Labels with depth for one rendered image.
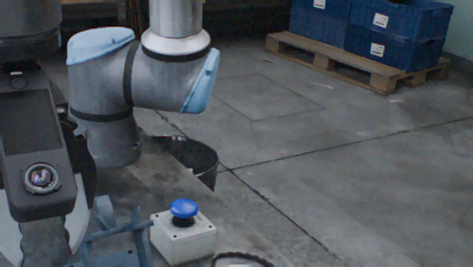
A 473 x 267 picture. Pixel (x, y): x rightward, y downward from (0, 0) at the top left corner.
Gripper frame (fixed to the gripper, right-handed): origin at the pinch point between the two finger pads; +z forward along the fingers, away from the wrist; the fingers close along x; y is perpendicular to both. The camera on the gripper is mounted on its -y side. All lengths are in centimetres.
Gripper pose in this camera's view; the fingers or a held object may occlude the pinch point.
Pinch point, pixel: (46, 253)
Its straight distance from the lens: 53.3
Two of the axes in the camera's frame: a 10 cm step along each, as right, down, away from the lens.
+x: -9.1, 1.9, -3.6
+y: -4.0, -4.9, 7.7
